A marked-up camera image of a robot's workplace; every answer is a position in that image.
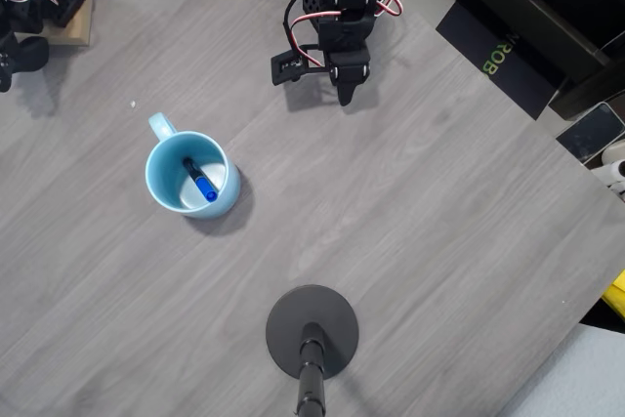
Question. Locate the blue marker with black barrel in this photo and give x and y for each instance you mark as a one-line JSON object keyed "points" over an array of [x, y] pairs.
{"points": [[205, 190]]}

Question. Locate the black second robot arm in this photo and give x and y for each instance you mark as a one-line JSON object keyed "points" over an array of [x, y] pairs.
{"points": [[24, 53]]}

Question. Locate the light blue ceramic mug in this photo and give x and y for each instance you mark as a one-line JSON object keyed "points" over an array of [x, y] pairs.
{"points": [[161, 178]]}

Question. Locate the black box with green letters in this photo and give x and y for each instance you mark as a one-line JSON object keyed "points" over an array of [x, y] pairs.
{"points": [[469, 26]]}

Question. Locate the black smartphone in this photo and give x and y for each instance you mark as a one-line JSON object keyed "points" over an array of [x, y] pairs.
{"points": [[593, 131]]}

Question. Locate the white plastic device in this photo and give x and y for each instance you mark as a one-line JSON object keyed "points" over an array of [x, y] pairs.
{"points": [[615, 153]]}

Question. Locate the wooden base board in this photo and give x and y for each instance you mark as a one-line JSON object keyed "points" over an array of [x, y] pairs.
{"points": [[73, 36]]}

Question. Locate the yellow object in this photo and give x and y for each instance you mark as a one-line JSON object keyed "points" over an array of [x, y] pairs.
{"points": [[617, 295]]}

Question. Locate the light grey cloth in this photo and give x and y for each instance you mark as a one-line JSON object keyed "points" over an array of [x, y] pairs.
{"points": [[586, 378]]}

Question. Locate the black gripper camera mount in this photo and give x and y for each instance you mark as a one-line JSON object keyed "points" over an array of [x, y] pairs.
{"points": [[285, 68]]}

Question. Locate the black round-base camera stand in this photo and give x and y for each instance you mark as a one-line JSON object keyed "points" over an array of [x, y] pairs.
{"points": [[293, 309]]}

